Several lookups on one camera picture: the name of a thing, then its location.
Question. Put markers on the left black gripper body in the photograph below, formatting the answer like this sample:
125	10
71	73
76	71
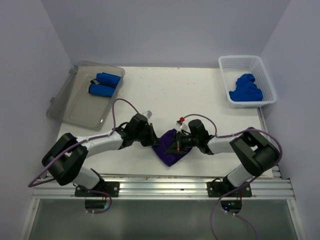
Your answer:
145	136

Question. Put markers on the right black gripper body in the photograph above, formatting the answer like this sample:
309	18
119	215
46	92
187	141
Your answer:
183	141

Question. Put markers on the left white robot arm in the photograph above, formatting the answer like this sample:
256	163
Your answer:
65	159

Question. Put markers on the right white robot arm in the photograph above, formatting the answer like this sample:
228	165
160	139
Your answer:
255	152

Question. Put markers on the rolled blue towel lower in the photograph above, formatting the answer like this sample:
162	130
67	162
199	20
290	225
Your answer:
101	90

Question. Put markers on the rolled blue towel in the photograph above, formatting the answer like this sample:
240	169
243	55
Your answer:
101	90
108	79

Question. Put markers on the rolled blue towel upper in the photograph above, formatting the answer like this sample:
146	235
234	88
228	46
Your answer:
108	79

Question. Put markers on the crumpled blue towel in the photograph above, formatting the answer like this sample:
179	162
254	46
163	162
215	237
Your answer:
246	90

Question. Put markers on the clear plastic bin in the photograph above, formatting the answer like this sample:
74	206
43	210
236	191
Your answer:
75	105

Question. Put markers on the white plastic basket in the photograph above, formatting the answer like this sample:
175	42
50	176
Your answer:
234	66

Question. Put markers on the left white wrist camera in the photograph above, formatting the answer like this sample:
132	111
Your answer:
148	114

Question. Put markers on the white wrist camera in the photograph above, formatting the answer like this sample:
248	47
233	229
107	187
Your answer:
148	114
180	125

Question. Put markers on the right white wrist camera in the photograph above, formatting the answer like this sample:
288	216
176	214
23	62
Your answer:
180	125

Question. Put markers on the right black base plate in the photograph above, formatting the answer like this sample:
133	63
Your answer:
218	187

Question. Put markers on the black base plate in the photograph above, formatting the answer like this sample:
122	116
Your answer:
111	188
218	187

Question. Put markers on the aluminium mounting rail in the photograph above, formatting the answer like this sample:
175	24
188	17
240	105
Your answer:
135	187

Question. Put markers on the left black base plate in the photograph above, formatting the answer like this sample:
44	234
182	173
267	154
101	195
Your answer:
111	188

